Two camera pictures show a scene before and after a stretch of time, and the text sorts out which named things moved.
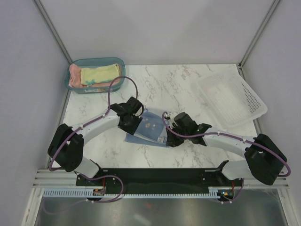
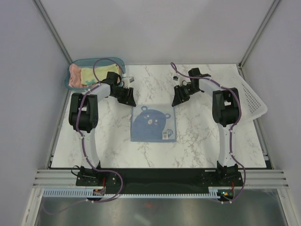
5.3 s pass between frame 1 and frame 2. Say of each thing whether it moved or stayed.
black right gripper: moved
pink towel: stayed
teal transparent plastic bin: stayed
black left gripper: moved
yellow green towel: stayed
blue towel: moved
